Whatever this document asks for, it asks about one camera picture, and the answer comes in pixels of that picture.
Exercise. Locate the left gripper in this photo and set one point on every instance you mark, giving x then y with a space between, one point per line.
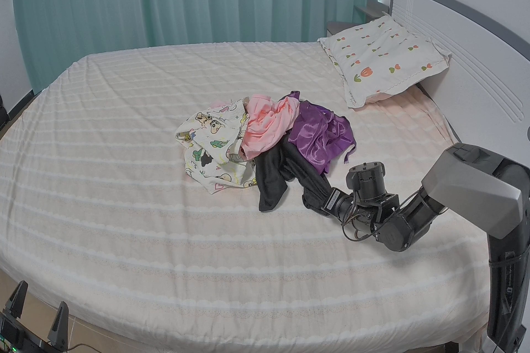
25 337

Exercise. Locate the bed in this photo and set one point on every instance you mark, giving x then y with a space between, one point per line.
124 186

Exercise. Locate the pink garment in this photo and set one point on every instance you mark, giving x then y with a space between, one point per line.
265 124

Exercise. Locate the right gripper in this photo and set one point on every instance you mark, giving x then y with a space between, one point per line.
339 206

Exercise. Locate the white printed garment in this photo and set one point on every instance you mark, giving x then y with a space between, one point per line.
207 144

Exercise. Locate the black T-shirt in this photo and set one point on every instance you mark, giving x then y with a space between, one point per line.
269 177

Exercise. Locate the grey bedside table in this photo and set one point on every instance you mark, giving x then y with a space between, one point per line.
341 28

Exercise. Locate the purple garment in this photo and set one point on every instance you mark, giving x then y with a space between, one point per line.
319 132

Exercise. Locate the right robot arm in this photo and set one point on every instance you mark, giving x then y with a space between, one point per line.
468 181

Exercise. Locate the white printed pillow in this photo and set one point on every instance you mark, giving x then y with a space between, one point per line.
381 53

